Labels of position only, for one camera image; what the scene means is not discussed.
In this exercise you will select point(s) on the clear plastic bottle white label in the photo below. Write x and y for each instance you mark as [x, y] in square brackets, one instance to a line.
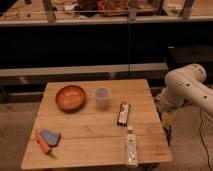
[131, 148]

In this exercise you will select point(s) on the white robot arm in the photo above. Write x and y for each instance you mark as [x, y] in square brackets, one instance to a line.
[186, 83]

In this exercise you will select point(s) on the orange ceramic bowl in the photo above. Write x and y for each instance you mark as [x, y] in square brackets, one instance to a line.
[70, 98]

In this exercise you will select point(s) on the clear plastic cup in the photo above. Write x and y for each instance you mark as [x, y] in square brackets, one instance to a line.
[102, 97]

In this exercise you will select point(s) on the dark chocolate bar package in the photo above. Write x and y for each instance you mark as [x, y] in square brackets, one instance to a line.
[123, 114]

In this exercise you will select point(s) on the wooden folding table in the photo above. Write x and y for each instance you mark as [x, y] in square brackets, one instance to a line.
[91, 136]

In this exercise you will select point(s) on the blue cloth piece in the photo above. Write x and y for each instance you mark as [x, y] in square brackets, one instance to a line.
[51, 138]

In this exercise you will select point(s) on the orange toy carrot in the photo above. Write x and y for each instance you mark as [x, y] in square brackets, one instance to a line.
[46, 149]

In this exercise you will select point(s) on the cluttered background shelf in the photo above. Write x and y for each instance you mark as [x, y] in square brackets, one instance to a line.
[102, 12]

